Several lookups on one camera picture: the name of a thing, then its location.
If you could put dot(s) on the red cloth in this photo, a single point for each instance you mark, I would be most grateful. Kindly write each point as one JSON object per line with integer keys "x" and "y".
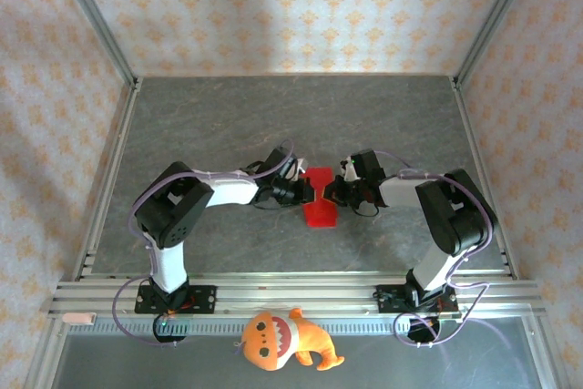
{"x": 321, "y": 217}

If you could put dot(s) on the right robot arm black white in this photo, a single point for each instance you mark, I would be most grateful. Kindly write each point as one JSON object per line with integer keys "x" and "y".
{"x": 455, "y": 216}

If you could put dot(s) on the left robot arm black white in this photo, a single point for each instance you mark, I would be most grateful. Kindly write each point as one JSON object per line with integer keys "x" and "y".
{"x": 228, "y": 192}

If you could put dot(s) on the orange shark plush toy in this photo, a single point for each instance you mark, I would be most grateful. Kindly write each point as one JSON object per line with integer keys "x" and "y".
{"x": 282, "y": 339}

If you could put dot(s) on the pink tag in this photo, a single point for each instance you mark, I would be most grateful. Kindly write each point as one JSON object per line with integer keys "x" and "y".
{"x": 79, "y": 318}

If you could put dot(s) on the aluminium mounting rail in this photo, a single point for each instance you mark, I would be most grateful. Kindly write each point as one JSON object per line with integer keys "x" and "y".
{"x": 296, "y": 291}

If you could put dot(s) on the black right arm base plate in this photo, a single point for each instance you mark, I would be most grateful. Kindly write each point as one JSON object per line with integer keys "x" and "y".
{"x": 387, "y": 300}

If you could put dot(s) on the aluminium side rail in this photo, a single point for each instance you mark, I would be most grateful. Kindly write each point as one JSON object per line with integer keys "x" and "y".
{"x": 471, "y": 134}
{"x": 109, "y": 179}

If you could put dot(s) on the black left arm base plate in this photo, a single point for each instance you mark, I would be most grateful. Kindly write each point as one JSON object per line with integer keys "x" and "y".
{"x": 205, "y": 300}

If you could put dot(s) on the aluminium frame post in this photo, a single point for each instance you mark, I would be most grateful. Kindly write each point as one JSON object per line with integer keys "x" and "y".
{"x": 99, "y": 24}
{"x": 491, "y": 24}

